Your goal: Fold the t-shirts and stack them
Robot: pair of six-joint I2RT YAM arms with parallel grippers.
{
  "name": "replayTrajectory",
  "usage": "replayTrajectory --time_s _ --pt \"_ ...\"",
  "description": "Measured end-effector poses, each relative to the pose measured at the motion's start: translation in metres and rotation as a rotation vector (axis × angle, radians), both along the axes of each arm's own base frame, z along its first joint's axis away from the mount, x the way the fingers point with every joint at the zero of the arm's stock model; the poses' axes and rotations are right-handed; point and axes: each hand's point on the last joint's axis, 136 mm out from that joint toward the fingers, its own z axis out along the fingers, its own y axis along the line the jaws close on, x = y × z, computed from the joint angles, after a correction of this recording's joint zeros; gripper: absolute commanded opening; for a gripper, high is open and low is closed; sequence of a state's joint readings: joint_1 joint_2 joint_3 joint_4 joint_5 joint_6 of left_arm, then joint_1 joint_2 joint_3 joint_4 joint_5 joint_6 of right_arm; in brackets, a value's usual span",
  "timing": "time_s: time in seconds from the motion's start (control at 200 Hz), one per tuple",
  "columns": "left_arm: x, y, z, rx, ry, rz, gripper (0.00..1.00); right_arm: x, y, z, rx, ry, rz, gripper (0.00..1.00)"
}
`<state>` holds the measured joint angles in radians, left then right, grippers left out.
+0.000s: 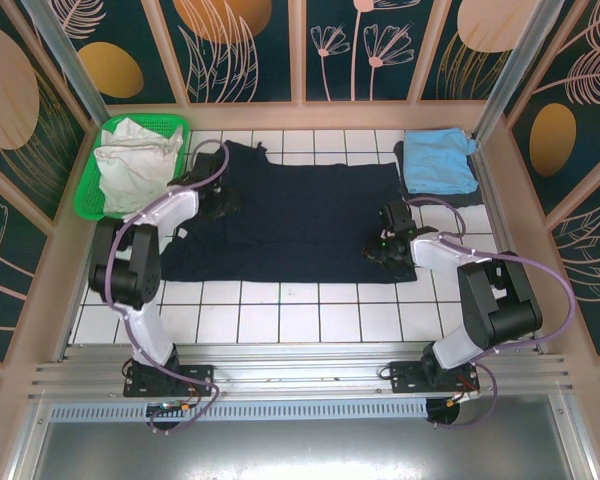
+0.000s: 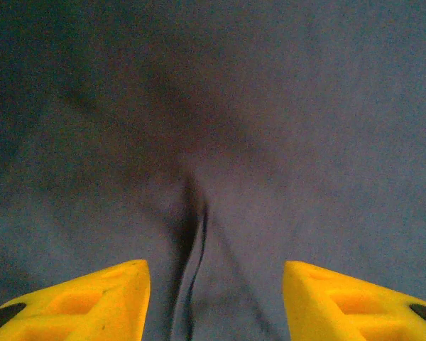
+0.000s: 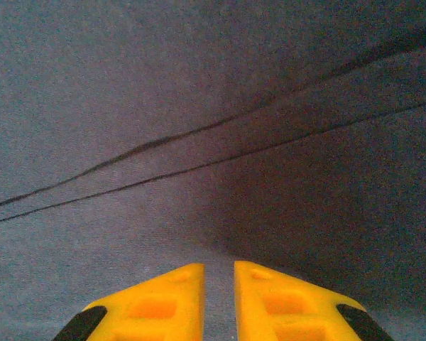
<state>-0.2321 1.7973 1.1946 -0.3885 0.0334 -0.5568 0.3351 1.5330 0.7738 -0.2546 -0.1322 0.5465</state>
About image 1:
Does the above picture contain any green plastic basket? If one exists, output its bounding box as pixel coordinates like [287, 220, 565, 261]
[73, 114, 191, 222]

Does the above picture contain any aluminium frame post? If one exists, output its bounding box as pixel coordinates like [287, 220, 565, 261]
[472, 0, 556, 146]
[19, 0, 127, 154]

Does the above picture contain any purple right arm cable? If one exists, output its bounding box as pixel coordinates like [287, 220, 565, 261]
[402, 195, 579, 431]

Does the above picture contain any white t-shirt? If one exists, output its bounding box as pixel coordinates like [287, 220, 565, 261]
[92, 117, 186, 217]

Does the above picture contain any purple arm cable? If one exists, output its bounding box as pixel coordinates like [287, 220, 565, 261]
[107, 139, 232, 436]
[402, 195, 579, 431]

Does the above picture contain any dark grey folded t-shirt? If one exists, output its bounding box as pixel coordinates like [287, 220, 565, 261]
[393, 140, 484, 209]

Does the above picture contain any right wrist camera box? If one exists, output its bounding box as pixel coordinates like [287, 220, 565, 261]
[379, 200, 416, 232]

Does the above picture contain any navy blue t-shirt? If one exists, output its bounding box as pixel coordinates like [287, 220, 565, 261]
[160, 139, 421, 286]

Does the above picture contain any grey metal sheet panel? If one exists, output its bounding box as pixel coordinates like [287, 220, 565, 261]
[9, 394, 600, 480]

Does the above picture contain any light blue folded t-shirt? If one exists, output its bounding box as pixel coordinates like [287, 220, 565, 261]
[402, 127, 480, 196]

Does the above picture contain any small wire connector bundle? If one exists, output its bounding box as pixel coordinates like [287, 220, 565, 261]
[447, 379, 482, 404]
[147, 387, 204, 417]

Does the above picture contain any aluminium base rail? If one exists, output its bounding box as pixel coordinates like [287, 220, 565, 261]
[27, 342, 579, 401]

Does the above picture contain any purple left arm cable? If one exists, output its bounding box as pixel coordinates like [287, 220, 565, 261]
[107, 139, 232, 436]

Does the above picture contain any grey slotted cable duct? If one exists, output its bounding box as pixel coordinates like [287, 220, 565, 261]
[49, 397, 429, 421]

